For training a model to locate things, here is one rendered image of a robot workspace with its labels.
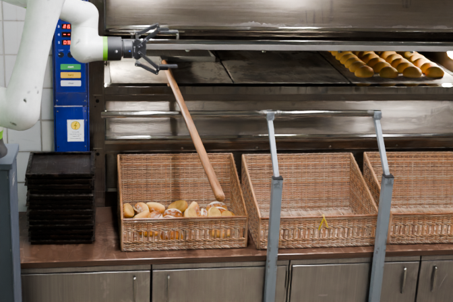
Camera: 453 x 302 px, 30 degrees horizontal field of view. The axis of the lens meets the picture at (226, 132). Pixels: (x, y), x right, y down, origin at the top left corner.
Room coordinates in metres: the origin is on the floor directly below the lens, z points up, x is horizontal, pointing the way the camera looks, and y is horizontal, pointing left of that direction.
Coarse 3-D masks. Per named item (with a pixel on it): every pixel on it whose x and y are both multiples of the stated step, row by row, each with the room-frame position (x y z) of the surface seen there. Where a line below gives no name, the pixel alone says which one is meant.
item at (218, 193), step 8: (168, 72) 3.91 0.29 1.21; (176, 88) 3.64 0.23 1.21; (176, 96) 3.54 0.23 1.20; (184, 104) 3.40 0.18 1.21; (184, 112) 3.31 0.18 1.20; (184, 120) 3.25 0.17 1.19; (192, 128) 3.10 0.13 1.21; (192, 136) 3.03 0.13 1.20; (200, 144) 2.92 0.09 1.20; (200, 152) 2.84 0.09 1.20; (200, 160) 2.80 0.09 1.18; (208, 160) 2.76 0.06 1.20; (208, 168) 2.69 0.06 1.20; (208, 176) 2.63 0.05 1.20; (216, 184) 2.55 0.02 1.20; (216, 192) 2.49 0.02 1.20
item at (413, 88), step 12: (108, 84) 3.76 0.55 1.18; (120, 84) 3.76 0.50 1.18; (132, 84) 3.77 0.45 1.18; (144, 84) 3.78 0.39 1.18; (156, 84) 3.79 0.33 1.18; (168, 84) 3.80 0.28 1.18; (180, 84) 3.81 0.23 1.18; (192, 84) 3.82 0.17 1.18; (204, 84) 3.83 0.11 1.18; (216, 84) 3.84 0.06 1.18; (228, 84) 3.85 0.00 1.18; (240, 84) 3.86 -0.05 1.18; (252, 84) 3.87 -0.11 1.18; (264, 84) 3.88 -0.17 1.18; (276, 84) 3.89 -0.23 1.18; (288, 84) 3.90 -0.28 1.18; (300, 84) 3.91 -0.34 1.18; (312, 84) 3.92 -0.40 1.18; (324, 84) 3.93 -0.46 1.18; (336, 84) 3.94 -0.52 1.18; (348, 84) 3.95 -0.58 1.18; (360, 84) 3.96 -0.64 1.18; (372, 84) 3.97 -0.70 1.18; (384, 84) 3.98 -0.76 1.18; (396, 84) 3.99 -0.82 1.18; (408, 84) 4.00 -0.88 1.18; (420, 84) 4.01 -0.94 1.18; (432, 84) 4.02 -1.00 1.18; (444, 84) 4.03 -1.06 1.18
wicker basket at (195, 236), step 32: (128, 160) 3.72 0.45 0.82; (160, 160) 3.74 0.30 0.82; (192, 160) 3.77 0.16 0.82; (128, 192) 3.68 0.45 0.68; (160, 192) 3.71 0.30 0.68; (192, 192) 3.73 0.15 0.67; (224, 192) 3.75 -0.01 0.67; (128, 224) 3.26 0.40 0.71; (160, 224) 3.53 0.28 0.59; (192, 224) 3.31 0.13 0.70; (224, 224) 3.34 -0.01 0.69
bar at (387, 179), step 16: (112, 112) 3.36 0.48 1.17; (128, 112) 3.37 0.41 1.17; (144, 112) 3.38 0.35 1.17; (160, 112) 3.40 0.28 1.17; (176, 112) 3.41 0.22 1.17; (192, 112) 3.42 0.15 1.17; (208, 112) 3.43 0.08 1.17; (224, 112) 3.44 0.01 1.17; (240, 112) 3.45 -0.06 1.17; (256, 112) 3.46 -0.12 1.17; (272, 112) 3.47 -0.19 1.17; (288, 112) 3.49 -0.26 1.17; (304, 112) 3.50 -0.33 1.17; (320, 112) 3.51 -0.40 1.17; (336, 112) 3.52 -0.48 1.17; (352, 112) 3.53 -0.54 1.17; (368, 112) 3.54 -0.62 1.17; (272, 128) 3.43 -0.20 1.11; (272, 144) 3.38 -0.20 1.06; (272, 160) 3.33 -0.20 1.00; (384, 160) 3.40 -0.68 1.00; (272, 176) 3.28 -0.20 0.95; (384, 176) 3.33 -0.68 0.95; (272, 192) 3.25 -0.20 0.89; (384, 192) 3.32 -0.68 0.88; (272, 208) 3.24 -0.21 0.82; (384, 208) 3.33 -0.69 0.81; (272, 224) 3.24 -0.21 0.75; (384, 224) 3.33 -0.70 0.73; (272, 240) 3.25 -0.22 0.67; (384, 240) 3.33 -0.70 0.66; (272, 256) 3.25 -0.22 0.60; (384, 256) 3.33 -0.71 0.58; (272, 272) 3.25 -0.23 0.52; (272, 288) 3.25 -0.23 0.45
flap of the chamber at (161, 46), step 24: (168, 48) 3.62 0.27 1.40; (192, 48) 3.64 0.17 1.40; (216, 48) 3.66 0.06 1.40; (240, 48) 3.67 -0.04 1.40; (264, 48) 3.69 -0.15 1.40; (288, 48) 3.71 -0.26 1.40; (312, 48) 3.73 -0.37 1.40; (336, 48) 3.75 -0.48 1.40; (360, 48) 3.77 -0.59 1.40; (384, 48) 3.79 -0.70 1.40; (408, 48) 3.81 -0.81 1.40; (432, 48) 3.83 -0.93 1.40
